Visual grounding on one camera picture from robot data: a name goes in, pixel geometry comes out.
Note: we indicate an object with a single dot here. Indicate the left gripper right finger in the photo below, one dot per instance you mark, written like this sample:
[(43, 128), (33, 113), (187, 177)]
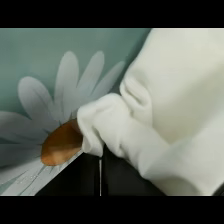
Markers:
[(126, 180)]

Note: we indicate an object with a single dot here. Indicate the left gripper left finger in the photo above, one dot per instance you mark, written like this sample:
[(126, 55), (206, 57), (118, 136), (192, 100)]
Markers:
[(78, 176)]

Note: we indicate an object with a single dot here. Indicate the white shirt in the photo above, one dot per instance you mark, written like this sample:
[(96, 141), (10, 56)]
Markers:
[(173, 110)]

